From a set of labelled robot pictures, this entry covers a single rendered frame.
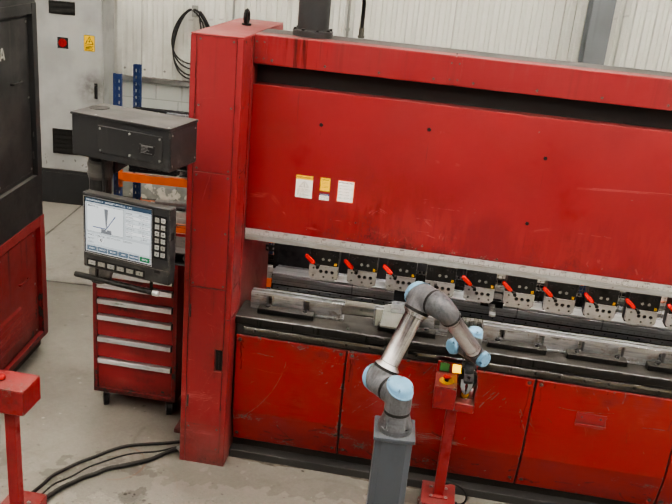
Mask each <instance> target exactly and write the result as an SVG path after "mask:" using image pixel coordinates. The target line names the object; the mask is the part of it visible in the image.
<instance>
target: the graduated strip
mask: <svg viewBox="0 0 672 504"><path fill-rule="evenodd" d="M245 234H252V235H260V236H267V237H274V238H282V239H289V240H296V241H303V242H311V243H318V244H325V245H333V246H340V247H347V248H354V249H362V250H369V251H376V252H384V253H391V254H398V255H405V256H413V257H420V258H427V259H435V260H442V261H449V262H456V263H464V264H471V265H478V266H486V267H493V268H500V269H507V270H515V271H522V272H529V273H537V274H544V275H551V276H558V277H566V278H573V279H580V280H588V281H595V282H602V283H609V284H617V285H624V286H631V287H639V288H646V289H653V290H660V291H668V292H672V286H669V285H662V284H655V283H647V282H640V281H633V280H625V279H618V278H611V277H603V276H596V275H589V274H581V273H574V272H567V271H559V270H552V269H545V268H537V267H530V266H523V265H515V264H508V263H501V262H494V261H486V260H479V259H472V258H464V257H457V256H450V255H442V254H435V253H428V252H420V251H413V250H406V249H398V248H391V247H384V246H376V245H369V244H362V243H354V242H347V241H340V240H332V239H325V238H318V237H310V236H303V235H296V234H288V233H281V232H274V231H266V230H259V229H252V228H245Z"/></svg>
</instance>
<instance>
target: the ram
mask: <svg viewBox="0 0 672 504"><path fill-rule="evenodd" d="M297 175H305V176H312V177H313V187H312V199H310V198H302V197H295V189H296V176H297ZM321 178H329V179H331V181H330V192H327V191H320V181H321ZM338 180H344V181H351V182H355V188H354V198H353V204H351V203H343V202H336V198H337V187H338ZM319 193H323V194H329V201H326V200H319ZM245 228H252V229H259V230H266V231H274V232H281V233H288V234H296V235H303V236H310V237H318V238H325V239H332V240H340V241H347V242H354V243H362V244H369V245H376V246H384V247H391V248H398V249H406V250H413V251H420V252H428V253H435V254H442V255H450V256H457V257H464V258H472V259H479V260H486V261H494V262H501V263H508V264H515V265H523V266H530V267H537V268H545V269H552V270H559V271H567V272H574V273H581V274H589V275H596V276H603V277H611V278H618V279H625V280H633V281H640V282H647V283H655V284H662V285H669V286H672V130H671V129H662V128H653V127H645V126H636V125H628V124H619V123H610V122H602V121H593V120H585V119H576V118H568V117H559V116H550V115H542V114H533V113H525V112H516V111H507V110H499V109H490V108H482V107H473V106H464V105H456V104H447V103H439V102H430V101H421V100H413V99H404V98H396V97H387V96H378V95H370V94H361V93H353V92H344V91H336V90H327V89H318V88H310V87H301V86H293V85H284V84H275V83H267V82H258V81H257V82H255V83H254V84H253V92H252V111H251V129H250V148H249V166H248V185H247V203H246V222H245ZM245 239H250V240H257V241H265V242H272V243H279V244H286V245H294V246H301V247H308V248H315V249H323V250H330V251H337V252H344V253H352V254H359V255H366V256H373V257H381V258H388V259H395V260H402V261H410V262H417V263H424V264H431V265H439V266H446V267H453V268H460V269H467V270H475V271H482V272H489V273H496V274H504V275H511V276H518V277H525V278H533V279H540V280H547V281H554V282H562V283H569V284H576V285H583V286H591V287H598V288H605V289H612V290H620V291H627V292H634V293H641V294H649V295H656V296H663V297H670V298H672V292H668V291H660V290H653V289H646V288H639V287H631V286H624V285H617V284H609V283H602V282H595V281H588V280H580V279H573V278H566V277H558V276H551V275H544V274H537V273H529V272H522V271H515V270H507V269H500V268H493V267H486V266H478V265H471V264H464V263H456V262H449V261H442V260H435V259H427V258H420V257H413V256H405V255H398V254H391V253H384V252H376V251H369V250H362V249H354V248H347V247H340V246H333V245H325V244H318V243H311V242H303V241H296V240H289V239H282V238H274V237H267V236H260V235H252V234H245Z"/></svg>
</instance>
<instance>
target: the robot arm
mask: <svg viewBox="0 0 672 504"><path fill-rule="evenodd" d="M404 296H405V297H404V299H405V301H406V303H405V305H404V308H405V312H404V314H403V316H402V318H401V320H400V322H399V324H398V326H397V328H396V330H395V332H394V334H393V335H392V337H391V339H390V341H389V343H388V345H387V347H386V349H385V351H384V353H383V355H382V357H381V358H380V359H378V360H376V361H375V363H371V364H369V366H367V367H366V368H365V370H364V372H363V376H362V381H363V384H364V386H365V387H366V388H367V389H368V390H369V391H370V392H372V393H374V394H375V395H376V396H377V397H379V398H380V399H381V400H383V401H384V402H385V404H384V411H383V413H382V415H381V417H380V419H379V421H378V430H379V431H380V432H381V433H382V434H384V435H386V436H389V437H393V438H403V437H407V436H409V435H410V434H411V432H412V421H411V417H410V412H411V405H412V398H413V394H414V392H413V384H412V382H411V381H410V380H409V379H407V378H406V377H401V376H399V375H398V374H399V371H398V366H399V364H400V362H401V360H402V358H403V356H404V354H405V353H406V351H407V349H408V347H409V345H410V343H411V341H412V339H413V337H414V335H415V333H416V331H417V329H418V328H419V326H420V324H421V322H422V320H423V319H426V318H428V316H429V315H430V316H432V317H433V318H435V319H436V320H438V321H439V322H440V323H441V324H442V325H443V326H444V327H447V329H448V330H449V331H450V333H451V334H452V335H453V338H451V339H449V340H447V342H446V349H447V351H448V352H449V353H450V354H457V353H458V354H460V355H462V356H463V358H464V360H466V361H463V360H462V365H461V373H459V376H458V382H459V385H460V388H461V391H462V393H463V394H464V395H466V394H468V393H469V392H470V391H471V390H472V388H473V387H474V386H475V384H476V383H477V375H476V374H477V372H476V369H477V365H478V366H480V367H485V366H487V365H488V363H489V362H490V359H491V356H490V354H489V353H488V352H487V351H485V350H483V349H482V347H481V343H482V338H483V330H482V329H481V328H480V327H478V326H470V327H469V328H468V327H467V326H466V324H465V323H464V321H463V320H462V318H461V313H460V311H459V310H458V309H457V307H456V306H455V304H454V303H453V302H452V300H451V299H450V298H449V297H448V296H447V295H446V294H445V293H443V292H442V291H439V290H438V289H436V288H434V287H432V286H431V285H430V284H428V283H425V282H423V281H416V282H414V283H412V284H410V285H409V286H408V288H407V289H406V291H405V294H404ZM474 363H475V364H476V365H475V364H474ZM466 384H468V386H467V389H466V391H465V385H466Z"/></svg>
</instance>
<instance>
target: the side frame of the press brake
mask: <svg viewBox="0 0 672 504"><path fill-rule="evenodd" d="M242 22H243V18H237V19H234V20H231V21H227V22H224V23H220V24H217V25H213V26H210V27H206V28H203V29H200V30H196V31H193V32H191V33H192V34H191V51H190V88H189V118H193V119H198V122H197V141H196V161H195V162H193V163H191V164H189V165H187V198H186V234H185V271H184V308H183V344H182V381H181V418H180V454H179V459H180V460H186V461H192V462H198V463H204V464H210V465H216V466H222V467H223V466H224V464H225V462H226V460H227V457H228V455H229V448H230V446H231V444H232V437H233V436H232V390H233V371H234V351H235V330H236V323H235V317H236V314H237V312H238V311H239V309H240V308H241V306H242V305H243V303H244V301H245V300H250V301H251V291H252V290H253V288H254V287H257V288H264V289H266V283H267V268H268V253H269V251H266V244H269V242H265V241H257V240H250V239H245V222H246V203H247V185H248V166H249V148H250V129H251V111H252V92H253V84H254V83H255V82H257V72H258V64H255V63H253V61H254V42H255V34H256V33H258V32H261V31H263V30H266V29H277V30H283V22H274V21H264V20H255V19H250V22H249V23H251V26H246V25H242Z"/></svg>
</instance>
